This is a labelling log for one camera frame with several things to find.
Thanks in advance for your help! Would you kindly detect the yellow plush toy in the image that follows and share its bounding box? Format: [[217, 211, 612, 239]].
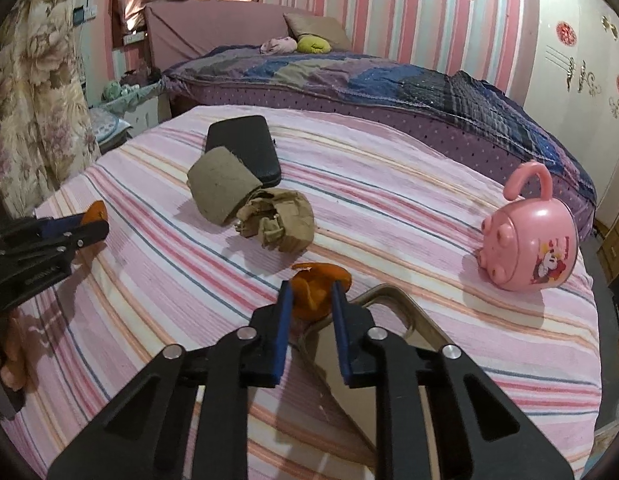
[[296, 35, 332, 54]]

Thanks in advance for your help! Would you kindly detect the white wardrobe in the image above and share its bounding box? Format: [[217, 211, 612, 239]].
[[524, 0, 619, 226]]

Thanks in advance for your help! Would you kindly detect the beige phone case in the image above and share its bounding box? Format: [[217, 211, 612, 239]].
[[299, 283, 453, 479]]

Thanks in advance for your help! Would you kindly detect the floral curtain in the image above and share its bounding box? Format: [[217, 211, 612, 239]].
[[0, 0, 100, 218]]

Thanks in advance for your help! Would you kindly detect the pink striped bedsheet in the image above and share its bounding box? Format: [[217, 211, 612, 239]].
[[0, 105, 601, 477]]

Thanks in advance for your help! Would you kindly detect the person's hand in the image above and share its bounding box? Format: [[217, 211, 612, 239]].
[[0, 308, 28, 391]]

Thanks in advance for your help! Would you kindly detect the pink headboard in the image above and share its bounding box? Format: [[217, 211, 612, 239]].
[[144, 0, 306, 70]]

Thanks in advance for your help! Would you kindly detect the pink cartoon mug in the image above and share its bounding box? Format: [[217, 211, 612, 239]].
[[477, 162, 579, 292]]

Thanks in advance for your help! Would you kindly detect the black phone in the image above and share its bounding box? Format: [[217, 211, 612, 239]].
[[204, 115, 282, 188]]

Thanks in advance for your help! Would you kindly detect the purple plaid blanket bed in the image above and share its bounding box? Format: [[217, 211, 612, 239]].
[[162, 46, 597, 237]]

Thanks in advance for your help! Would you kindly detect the wooden desk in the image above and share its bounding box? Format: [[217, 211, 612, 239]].
[[597, 216, 619, 286]]

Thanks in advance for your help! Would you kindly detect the brown cardboard tube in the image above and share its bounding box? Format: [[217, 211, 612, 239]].
[[187, 146, 262, 226]]

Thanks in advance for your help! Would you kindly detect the pink plush toy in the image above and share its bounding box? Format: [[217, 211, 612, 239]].
[[260, 36, 298, 55]]

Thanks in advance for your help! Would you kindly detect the brown pillow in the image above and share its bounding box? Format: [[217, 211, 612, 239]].
[[284, 13, 352, 51]]

